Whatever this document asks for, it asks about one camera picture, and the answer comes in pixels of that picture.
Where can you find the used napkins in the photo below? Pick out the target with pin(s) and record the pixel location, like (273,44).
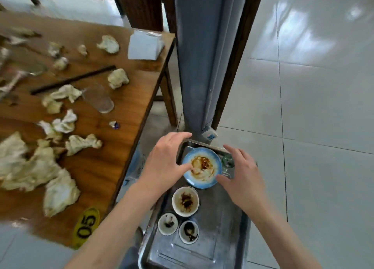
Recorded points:
(32,169)

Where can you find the metal tray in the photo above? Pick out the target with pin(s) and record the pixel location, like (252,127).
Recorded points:
(216,219)

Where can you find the brown wooden post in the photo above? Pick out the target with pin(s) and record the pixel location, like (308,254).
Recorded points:
(239,43)

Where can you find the dark wooden table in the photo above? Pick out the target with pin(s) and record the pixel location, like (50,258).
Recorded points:
(96,172)

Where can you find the yellow oval number sticker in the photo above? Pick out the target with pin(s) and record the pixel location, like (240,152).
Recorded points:
(86,228)

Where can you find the blue plastic trash bin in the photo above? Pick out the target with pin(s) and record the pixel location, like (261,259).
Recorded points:
(136,166)

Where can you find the grey blue pillar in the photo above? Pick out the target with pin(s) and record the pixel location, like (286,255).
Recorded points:
(204,58)

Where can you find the person's left forearm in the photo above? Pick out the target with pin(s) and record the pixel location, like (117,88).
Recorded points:
(117,233)

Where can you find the person's left hand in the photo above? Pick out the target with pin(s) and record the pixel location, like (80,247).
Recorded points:
(163,166)

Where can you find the white paper napkin pack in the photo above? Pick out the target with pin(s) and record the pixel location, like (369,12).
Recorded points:
(144,45)

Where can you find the white bowl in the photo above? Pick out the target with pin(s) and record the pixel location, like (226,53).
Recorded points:
(185,201)

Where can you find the white power strip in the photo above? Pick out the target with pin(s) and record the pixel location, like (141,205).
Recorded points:
(209,135)

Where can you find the blue rimmed plate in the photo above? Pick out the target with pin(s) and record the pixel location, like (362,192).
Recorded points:
(204,172)

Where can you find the person's right hand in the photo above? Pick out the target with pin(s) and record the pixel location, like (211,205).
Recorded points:
(247,187)

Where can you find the paper chopstick sleeve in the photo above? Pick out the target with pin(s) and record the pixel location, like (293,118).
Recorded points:
(14,81)

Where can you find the person's right forearm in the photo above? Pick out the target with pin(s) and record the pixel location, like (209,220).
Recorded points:
(280,242)

